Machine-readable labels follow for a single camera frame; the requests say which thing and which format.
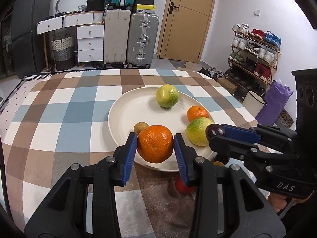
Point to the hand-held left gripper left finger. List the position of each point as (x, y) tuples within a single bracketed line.
[(130, 156)]

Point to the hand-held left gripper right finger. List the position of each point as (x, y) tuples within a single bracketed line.
[(182, 158)]

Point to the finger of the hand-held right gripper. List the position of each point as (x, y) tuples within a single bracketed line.
[(230, 146), (240, 132)]

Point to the dark purple plum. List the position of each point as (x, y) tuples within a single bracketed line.
[(221, 159), (214, 130)]

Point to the orange mandarin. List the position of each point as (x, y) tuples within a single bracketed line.
[(197, 113), (154, 145)]

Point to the yellow-green citrus fruit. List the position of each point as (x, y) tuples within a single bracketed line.
[(197, 132)]

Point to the cream round plate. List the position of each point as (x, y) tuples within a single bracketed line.
[(138, 109)]

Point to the green citrus fruit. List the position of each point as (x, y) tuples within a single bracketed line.
[(167, 96)]

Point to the person's right hand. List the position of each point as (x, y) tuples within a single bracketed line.
[(277, 200)]

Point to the red tomato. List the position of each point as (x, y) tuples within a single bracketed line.
[(184, 187)]

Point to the white enamel bucket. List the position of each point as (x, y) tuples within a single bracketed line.
[(252, 101)]

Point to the purple bag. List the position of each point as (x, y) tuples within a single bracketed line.
[(275, 101)]

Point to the cardboard box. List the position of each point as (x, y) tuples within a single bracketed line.
[(226, 85)]

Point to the shoes on floor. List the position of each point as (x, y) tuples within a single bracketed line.
[(210, 73)]

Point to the shoe rack with shoes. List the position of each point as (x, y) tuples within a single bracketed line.
[(260, 52)]

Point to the wooden door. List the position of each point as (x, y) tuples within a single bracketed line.
[(185, 29)]

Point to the silver suitcase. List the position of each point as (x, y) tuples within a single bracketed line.
[(143, 39)]

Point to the white desk with drawers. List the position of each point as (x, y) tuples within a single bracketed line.
[(90, 44)]

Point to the beige suitcase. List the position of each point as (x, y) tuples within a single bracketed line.
[(116, 37)]

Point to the woven laundry basket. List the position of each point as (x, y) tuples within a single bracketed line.
[(63, 54)]

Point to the patterned rug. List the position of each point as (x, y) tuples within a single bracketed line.
[(17, 86)]

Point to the yellow shoe box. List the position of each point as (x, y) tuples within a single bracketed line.
[(146, 9)]

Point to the black storage box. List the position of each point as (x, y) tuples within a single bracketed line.
[(95, 5)]

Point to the plain black shoe box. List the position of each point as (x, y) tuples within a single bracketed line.
[(143, 1)]

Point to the dark grey refrigerator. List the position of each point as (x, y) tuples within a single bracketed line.
[(32, 24)]

